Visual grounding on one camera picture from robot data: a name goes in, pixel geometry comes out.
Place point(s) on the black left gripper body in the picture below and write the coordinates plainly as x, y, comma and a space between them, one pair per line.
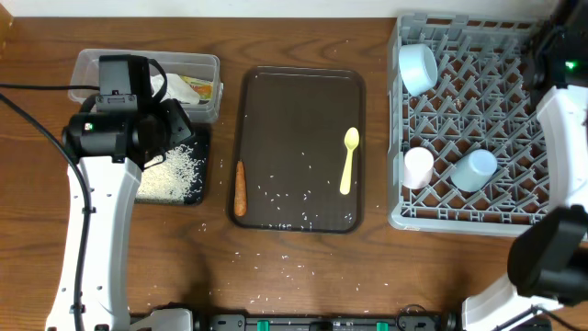
179, 123

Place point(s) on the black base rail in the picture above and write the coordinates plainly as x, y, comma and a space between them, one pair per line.
298, 323

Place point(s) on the orange carrot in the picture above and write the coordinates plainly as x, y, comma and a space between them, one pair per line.
240, 191

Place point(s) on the dark brown serving tray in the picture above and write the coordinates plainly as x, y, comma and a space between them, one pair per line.
289, 137

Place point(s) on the white rice pile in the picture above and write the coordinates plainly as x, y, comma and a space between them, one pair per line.
170, 177

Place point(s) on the grey dishwasher rack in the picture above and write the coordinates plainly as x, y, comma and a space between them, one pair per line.
479, 101

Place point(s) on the clear plastic waste bin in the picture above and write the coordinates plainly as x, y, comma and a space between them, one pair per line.
203, 66

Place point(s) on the black waste tray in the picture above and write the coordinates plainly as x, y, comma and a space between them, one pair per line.
193, 184

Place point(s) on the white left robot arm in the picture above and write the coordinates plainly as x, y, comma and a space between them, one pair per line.
110, 147

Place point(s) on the white paper napkin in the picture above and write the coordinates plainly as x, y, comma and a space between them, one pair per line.
177, 88

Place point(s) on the colourful snack wrapper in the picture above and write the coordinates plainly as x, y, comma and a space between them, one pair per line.
204, 88

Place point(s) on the pink plastic cup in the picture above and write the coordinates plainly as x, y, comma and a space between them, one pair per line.
418, 164

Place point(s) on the yellow plastic spoon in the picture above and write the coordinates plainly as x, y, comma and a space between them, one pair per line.
351, 142

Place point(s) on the light blue cup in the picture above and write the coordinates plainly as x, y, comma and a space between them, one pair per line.
474, 170

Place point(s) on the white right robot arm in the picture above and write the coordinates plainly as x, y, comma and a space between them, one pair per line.
547, 265

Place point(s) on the light blue rice bowl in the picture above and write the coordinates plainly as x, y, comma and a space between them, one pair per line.
418, 68

